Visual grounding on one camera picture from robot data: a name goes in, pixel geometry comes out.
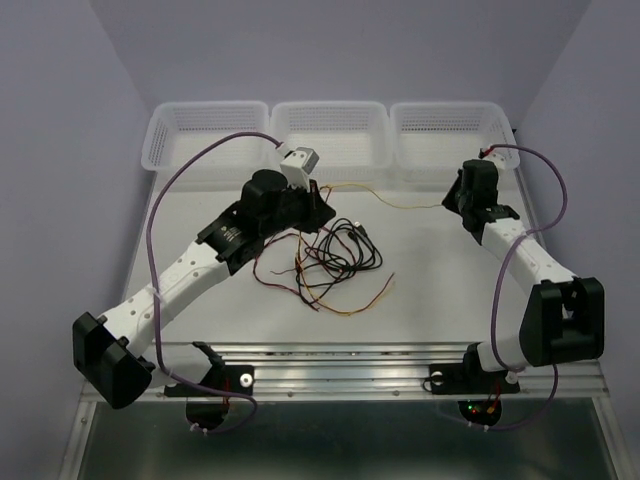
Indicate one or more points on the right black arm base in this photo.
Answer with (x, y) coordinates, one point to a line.
(482, 390)

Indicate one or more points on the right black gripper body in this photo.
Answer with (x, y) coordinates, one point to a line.
(455, 199)

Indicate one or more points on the aluminium mounting rail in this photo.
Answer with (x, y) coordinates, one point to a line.
(366, 371)

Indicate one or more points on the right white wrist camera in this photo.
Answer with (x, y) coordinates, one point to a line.
(503, 162)

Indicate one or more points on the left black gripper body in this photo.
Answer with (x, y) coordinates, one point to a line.
(299, 212)

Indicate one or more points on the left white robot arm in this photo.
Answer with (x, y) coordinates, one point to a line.
(108, 349)

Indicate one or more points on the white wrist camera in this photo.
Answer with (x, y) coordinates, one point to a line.
(298, 165)
(503, 162)

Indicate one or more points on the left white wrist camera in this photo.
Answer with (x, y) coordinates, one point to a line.
(298, 165)

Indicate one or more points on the middle white perforated basket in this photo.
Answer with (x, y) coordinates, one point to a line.
(352, 138)

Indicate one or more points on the left white perforated basket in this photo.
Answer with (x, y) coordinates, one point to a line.
(177, 131)

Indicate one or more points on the white perforated basket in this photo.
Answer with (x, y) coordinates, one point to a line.
(177, 131)
(436, 137)
(352, 138)

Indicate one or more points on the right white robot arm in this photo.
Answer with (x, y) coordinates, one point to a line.
(563, 320)

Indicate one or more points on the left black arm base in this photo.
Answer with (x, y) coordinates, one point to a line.
(224, 399)

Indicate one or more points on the right white perforated basket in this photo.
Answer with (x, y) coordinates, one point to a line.
(436, 137)

